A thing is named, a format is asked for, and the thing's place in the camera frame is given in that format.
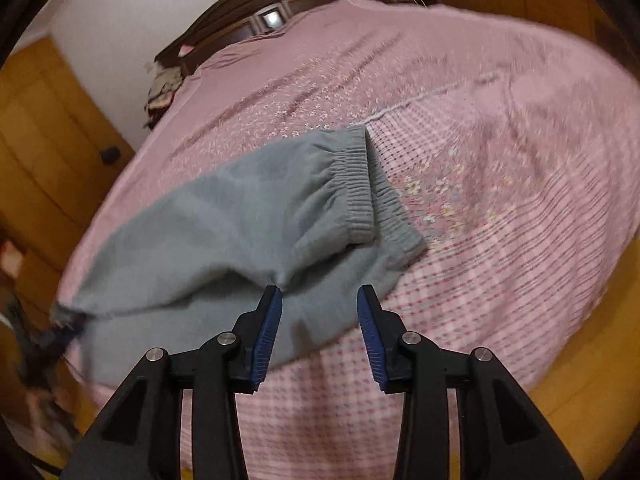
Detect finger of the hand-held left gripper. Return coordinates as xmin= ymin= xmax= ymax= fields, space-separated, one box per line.
xmin=42 ymin=322 xmax=83 ymax=356

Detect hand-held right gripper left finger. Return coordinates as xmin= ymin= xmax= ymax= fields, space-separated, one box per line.
xmin=60 ymin=285 xmax=284 ymax=480

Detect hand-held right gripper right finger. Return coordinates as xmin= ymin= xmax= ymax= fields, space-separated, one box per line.
xmin=356 ymin=284 xmax=583 ymax=480

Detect grey pants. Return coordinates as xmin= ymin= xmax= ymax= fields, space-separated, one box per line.
xmin=50 ymin=125 xmax=428 ymax=386

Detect pink floral bedspread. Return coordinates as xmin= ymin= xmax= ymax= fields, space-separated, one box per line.
xmin=52 ymin=0 xmax=640 ymax=480

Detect yellow wooden wardrobe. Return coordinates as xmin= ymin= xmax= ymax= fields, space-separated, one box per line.
xmin=0 ymin=35 xmax=136 ymax=321

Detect pile of clothes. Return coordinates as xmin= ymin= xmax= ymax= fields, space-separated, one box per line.
xmin=145 ymin=62 xmax=183 ymax=131

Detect dark wooden headboard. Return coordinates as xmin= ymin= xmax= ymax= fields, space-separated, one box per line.
xmin=155 ymin=0 xmax=393 ymax=78

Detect yellow wooden cabinet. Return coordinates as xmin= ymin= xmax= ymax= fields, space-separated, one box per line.
xmin=427 ymin=0 xmax=626 ymax=66

